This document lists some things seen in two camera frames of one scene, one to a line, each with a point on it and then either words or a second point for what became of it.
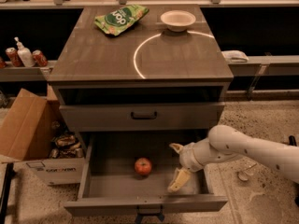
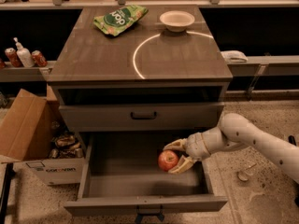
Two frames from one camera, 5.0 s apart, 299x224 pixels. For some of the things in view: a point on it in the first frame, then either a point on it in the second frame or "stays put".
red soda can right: (38, 59) stays put
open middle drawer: (130, 172) stays put
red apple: (143, 166) to (167, 160)
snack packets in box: (66, 145) stays put
